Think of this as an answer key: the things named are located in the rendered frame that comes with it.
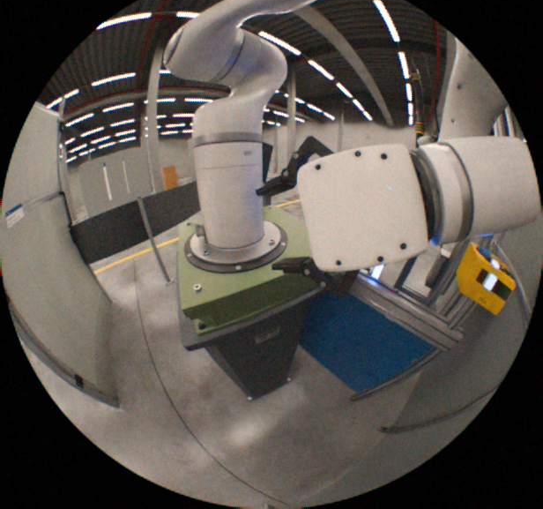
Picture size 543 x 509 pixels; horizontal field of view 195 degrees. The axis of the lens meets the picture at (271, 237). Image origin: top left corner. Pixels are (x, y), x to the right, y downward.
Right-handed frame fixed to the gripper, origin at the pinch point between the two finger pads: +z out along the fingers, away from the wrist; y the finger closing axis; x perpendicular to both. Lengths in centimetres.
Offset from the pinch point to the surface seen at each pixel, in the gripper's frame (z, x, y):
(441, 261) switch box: -45, 79, 33
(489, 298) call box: -38.6, 17.8, 22.7
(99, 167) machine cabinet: 519, -98, -303
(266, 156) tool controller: 27, 41, -34
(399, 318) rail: -15.7, 30.4, 33.0
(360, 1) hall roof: -241, 206, -499
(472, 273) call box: -32.2, 19.1, 16.1
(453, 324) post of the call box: -32, 25, 33
